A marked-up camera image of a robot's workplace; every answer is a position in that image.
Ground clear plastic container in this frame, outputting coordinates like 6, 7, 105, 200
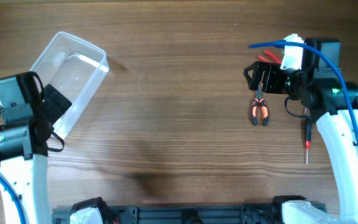
30, 31, 109, 139

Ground orange black needle-nose pliers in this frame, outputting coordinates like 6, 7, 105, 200
251, 83, 270, 126

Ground black red screwdriver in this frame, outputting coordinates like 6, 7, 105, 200
305, 118, 312, 164

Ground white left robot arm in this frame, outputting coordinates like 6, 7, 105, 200
0, 72, 71, 223

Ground red handled wire cutters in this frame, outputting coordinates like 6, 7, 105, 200
257, 49, 282, 64

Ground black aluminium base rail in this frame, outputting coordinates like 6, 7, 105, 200
52, 202, 326, 224

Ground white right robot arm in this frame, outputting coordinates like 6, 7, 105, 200
244, 34, 358, 223

